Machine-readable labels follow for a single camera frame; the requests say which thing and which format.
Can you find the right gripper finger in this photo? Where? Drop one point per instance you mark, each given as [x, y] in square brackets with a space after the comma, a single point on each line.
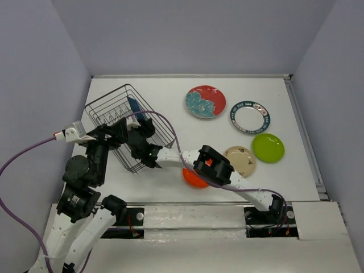
[147, 128]
[132, 122]

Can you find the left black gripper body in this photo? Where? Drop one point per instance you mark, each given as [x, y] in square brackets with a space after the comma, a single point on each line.
[99, 149]

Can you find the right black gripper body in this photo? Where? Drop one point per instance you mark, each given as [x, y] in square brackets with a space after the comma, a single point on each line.
[141, 133]

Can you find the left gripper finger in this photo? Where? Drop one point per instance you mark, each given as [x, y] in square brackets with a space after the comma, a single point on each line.
[120, 131]
[104, 131]

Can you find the dark blue leaf plate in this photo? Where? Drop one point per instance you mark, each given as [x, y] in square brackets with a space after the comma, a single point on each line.
[137, 108]

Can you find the wire dish rack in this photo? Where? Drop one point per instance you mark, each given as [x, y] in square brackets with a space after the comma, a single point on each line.
[112, 106]

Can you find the orange plate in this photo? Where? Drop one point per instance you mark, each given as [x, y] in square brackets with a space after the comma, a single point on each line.
[192, 180]

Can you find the red teal flower plate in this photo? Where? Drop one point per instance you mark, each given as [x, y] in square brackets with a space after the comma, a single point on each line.
[205, 102]

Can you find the beige plate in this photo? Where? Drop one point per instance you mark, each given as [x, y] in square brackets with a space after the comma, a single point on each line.
[242, 159]

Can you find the white plate teal rim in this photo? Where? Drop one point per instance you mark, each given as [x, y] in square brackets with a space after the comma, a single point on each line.
[250, 117]

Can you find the green plate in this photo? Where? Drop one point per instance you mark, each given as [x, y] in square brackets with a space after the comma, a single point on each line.
[268, 148]

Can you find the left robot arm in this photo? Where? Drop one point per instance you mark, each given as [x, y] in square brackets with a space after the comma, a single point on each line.
[71, 237]

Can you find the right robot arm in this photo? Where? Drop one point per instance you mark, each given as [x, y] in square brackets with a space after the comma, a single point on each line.
[206, 163]

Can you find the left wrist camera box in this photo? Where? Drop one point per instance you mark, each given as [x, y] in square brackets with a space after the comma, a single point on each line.
[74, 133]

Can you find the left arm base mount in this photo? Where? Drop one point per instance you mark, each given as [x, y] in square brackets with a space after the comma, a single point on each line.
[130, 227]

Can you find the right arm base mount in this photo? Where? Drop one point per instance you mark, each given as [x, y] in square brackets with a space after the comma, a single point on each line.
[261, 225]

